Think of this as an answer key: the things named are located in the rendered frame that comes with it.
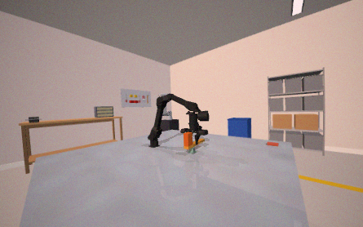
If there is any orange bar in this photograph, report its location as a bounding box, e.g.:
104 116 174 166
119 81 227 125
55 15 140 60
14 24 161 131
184 132 205 149

